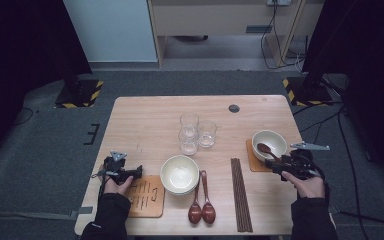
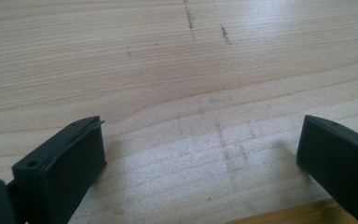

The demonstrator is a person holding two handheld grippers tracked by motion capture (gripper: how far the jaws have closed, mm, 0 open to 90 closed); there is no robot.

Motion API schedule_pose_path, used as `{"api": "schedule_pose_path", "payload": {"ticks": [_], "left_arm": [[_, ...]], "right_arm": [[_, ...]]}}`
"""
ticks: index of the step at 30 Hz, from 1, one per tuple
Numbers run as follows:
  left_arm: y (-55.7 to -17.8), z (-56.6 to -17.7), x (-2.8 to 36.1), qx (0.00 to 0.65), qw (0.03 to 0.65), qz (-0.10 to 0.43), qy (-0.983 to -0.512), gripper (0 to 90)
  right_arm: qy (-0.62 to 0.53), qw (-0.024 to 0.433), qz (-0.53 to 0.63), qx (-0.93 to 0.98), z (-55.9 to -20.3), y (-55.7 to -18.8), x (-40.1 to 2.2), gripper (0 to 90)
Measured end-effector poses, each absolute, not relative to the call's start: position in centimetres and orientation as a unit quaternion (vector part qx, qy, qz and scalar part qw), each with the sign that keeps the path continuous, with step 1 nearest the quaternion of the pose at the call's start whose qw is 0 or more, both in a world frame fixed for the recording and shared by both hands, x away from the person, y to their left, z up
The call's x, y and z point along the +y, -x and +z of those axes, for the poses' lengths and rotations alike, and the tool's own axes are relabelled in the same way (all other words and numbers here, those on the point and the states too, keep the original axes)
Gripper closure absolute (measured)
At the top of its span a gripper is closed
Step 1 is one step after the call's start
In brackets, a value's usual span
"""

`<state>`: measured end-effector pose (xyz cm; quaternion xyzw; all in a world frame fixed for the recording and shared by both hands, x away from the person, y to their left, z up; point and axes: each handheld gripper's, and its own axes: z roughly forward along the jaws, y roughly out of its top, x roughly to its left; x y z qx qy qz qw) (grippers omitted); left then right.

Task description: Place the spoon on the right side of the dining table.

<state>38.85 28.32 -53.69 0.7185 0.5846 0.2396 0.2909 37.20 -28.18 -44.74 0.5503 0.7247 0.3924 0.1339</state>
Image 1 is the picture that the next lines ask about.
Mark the wooden slotted trivet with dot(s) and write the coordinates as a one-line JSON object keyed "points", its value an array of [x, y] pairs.
{"points": [[251, 166], [146, 200]]}

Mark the reddish brown wooden spoon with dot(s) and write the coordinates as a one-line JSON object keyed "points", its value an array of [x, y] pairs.
{"points": [[263, 148], [208, 213], [195, 213]]}

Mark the black curtain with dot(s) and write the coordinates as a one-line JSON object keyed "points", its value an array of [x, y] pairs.
{"points": [[363, 50]]}

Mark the clear drinking glass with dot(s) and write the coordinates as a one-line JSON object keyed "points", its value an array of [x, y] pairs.
{"points": [[189, 120], [188, 145], [207, 135]]}

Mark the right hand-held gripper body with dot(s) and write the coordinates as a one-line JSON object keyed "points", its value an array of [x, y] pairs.
{"points": [[300, 165]]}

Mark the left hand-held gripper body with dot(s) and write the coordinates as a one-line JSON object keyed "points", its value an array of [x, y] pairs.
{"points": [[115, 166]]}

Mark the cream ceramic bowl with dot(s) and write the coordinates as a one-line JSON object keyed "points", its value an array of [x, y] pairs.
{"points": [[275, 140], [188, 193], [180, 175]]}

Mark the person's left hand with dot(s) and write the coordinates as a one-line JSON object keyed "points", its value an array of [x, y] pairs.
{"points": [[115, 188]]}

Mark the white power strip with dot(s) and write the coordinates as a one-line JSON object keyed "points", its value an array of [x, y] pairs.
{"points": [[279, 2]]}

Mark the black stand with striped base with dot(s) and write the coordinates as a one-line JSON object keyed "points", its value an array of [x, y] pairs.
{"points": [[78, 95], [308, 93]]}

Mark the light wooden desk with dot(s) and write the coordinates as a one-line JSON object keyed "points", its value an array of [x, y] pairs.
{"points": [[213, 20]]}

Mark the person's right hand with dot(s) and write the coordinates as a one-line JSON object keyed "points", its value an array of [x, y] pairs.
{"points": [[310, 188]]}

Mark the white cabinet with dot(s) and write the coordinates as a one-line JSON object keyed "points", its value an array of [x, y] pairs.
{"points": [[113, 30]]}

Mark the row of dark chopsticks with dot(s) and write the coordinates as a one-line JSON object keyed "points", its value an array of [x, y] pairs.
{"points": [[240, 193]]}

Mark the grey tape strip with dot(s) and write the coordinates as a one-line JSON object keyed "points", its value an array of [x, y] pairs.
{"points": [[335, 210], [81, 211]]}

